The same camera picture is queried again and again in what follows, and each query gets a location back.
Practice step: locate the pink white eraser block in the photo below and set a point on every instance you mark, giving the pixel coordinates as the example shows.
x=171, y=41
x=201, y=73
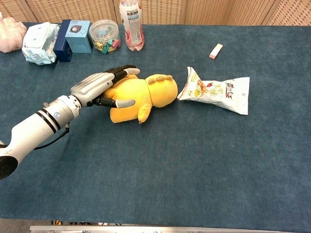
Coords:
x=216, y=51

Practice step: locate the dark blue box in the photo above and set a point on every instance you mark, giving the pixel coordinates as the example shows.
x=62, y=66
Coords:
x=63, y=43

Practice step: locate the light blue speaker box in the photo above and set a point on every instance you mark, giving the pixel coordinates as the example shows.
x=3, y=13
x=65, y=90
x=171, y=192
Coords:
x=79, y=36

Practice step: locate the wet wipes pack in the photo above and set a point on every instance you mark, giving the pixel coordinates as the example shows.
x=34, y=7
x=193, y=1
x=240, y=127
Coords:
x=39, y=46

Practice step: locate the white snack bag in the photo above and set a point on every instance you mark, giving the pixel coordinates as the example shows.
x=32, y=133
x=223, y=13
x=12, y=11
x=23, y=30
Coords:
x=218, y=93

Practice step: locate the clear jar of binder clips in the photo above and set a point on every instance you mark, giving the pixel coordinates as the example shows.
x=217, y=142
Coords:
x=105, y=36

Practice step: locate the pink plush object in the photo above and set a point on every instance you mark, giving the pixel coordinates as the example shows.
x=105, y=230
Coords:
x=11, y=35

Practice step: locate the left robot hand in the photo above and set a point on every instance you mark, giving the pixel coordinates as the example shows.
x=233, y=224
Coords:
x=97, y=86

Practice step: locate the blue felt table mat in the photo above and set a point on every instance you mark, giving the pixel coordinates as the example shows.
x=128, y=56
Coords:
x=170, y=157

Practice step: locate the yellow plush toy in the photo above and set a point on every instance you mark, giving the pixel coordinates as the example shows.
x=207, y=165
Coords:
x=145, y=97

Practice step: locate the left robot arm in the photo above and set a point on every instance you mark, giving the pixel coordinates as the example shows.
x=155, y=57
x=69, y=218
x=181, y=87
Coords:
x=36, y=126

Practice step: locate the pink drink bottle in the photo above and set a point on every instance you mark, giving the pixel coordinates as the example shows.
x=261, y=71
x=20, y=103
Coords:
x=132, y=26

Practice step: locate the woven folding screen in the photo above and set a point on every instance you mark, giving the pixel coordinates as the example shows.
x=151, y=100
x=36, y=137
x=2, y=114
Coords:
x=194, y=11

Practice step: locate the aluminium frame rail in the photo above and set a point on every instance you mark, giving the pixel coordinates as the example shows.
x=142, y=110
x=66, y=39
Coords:
x=145, y=229

